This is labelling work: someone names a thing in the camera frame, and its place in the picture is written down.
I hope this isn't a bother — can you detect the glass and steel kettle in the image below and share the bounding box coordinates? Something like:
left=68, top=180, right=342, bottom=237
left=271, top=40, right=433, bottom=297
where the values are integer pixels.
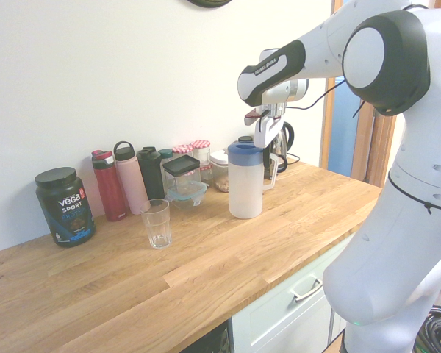
left=270, top=120, right=296, bottom=174

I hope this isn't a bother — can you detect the cereal container with white lid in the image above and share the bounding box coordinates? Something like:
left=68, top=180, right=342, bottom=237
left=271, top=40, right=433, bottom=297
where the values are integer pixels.
left=209, top=149, right=232, bottom=193

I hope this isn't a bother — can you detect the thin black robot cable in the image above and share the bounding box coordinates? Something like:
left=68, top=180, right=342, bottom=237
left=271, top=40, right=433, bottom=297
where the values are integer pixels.
left=284, top=75, right=348, bottom=112

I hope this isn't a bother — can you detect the black cable coil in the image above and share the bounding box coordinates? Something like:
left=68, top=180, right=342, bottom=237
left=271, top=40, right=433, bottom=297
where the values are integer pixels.
left=417, top=304, right=441, bottom=353

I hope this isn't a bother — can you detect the black round wall clock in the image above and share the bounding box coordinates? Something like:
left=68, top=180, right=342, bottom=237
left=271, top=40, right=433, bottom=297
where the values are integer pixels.
left=185, top=0, right=234, bottom=9

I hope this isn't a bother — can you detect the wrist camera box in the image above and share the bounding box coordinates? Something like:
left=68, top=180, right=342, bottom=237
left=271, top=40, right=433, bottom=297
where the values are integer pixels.
left=243, top=108, right=265, bottom=126

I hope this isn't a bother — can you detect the black shaker bottle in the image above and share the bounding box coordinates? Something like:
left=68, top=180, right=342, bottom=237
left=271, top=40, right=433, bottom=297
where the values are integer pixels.
left=136, top=146, right=167, bottom=202

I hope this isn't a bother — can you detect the glass french press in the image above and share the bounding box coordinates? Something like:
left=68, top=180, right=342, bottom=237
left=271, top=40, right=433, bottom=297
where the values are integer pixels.
left=268, top=147, right=281, bottom=182

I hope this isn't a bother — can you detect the white cabinet drawer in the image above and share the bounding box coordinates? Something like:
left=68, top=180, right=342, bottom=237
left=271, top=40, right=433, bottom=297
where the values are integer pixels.
left=230, top=231, right=356, bottom=353

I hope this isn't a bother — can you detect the metal drawer handle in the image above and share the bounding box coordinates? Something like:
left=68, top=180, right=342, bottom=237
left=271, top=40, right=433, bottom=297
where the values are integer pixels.
left=289, top=277, right=324, bottom=304

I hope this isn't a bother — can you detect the pink water bottle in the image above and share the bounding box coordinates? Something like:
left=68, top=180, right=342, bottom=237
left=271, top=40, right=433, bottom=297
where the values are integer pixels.
left=112, top=140, right=149, bottom=215

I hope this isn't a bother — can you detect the wooden door frame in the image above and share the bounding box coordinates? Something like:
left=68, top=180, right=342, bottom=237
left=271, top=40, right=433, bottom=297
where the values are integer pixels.
left=318, top=0, right=400, bottom=189

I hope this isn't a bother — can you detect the steel dishwasher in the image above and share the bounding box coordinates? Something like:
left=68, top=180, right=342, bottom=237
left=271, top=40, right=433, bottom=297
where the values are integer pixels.
left=176, top=318, right=232, bottom=353

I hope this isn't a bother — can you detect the clear container black lid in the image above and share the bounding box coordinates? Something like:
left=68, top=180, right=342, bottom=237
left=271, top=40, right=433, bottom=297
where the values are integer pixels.
left=162, top=154, right=201, bottom=187

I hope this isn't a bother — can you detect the clear pitcher with blue lid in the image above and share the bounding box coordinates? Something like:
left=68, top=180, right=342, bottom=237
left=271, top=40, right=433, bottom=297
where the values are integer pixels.
left=227, top=142, right=281, bottom=221

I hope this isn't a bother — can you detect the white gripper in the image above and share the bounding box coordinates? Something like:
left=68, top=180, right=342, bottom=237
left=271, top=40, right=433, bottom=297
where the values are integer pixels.
left=254, top=115, right=285, bottom=171

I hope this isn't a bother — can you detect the clear drinking glass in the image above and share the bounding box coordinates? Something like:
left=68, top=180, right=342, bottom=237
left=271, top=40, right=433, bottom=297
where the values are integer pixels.
left=139, top=198, right=173, bottom=250

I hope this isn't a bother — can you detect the jar with green lid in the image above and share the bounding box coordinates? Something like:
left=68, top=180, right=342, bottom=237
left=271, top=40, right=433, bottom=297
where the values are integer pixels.
left=157, top=148, right=175, bottom=185

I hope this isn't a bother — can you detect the glass container teal lid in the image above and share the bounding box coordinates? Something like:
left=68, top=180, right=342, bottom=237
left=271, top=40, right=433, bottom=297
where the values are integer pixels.
left=165, top=181, right=209, bottom=208

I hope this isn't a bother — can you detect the small jar red checked lid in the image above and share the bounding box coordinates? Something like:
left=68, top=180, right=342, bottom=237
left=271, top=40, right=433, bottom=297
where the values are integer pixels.
left=200, top=163, right=215, bottom=185

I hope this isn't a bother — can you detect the black protein powder tub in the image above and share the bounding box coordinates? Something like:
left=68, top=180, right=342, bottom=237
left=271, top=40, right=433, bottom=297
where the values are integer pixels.
left=34, top=167, right=98, bottom=249

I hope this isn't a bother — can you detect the red water bottle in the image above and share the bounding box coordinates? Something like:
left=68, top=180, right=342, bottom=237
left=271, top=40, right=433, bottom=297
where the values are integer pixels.
left=90, top=149, right=129, bottom=223

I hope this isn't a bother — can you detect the glass jar red checked lid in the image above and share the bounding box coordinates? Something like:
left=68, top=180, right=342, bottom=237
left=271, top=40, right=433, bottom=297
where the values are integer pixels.
left=171, top=144, right=194, bottom=161
left=190, top=139, right=212, bottom=166

